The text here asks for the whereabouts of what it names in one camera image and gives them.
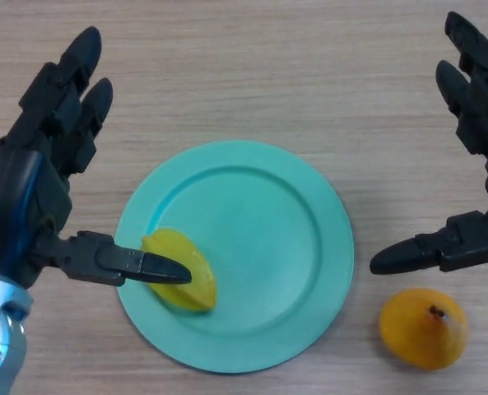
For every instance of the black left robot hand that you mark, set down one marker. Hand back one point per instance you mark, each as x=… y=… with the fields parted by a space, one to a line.
x=21 y=205

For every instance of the yellow starfruit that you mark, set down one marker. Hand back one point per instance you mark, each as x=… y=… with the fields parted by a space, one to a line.
x=194 y=288

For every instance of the green round plate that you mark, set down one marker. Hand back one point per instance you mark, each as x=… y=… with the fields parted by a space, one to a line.
x=268 y=255

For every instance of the orange pear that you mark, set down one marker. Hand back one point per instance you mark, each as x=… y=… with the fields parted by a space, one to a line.
x=416 y=335

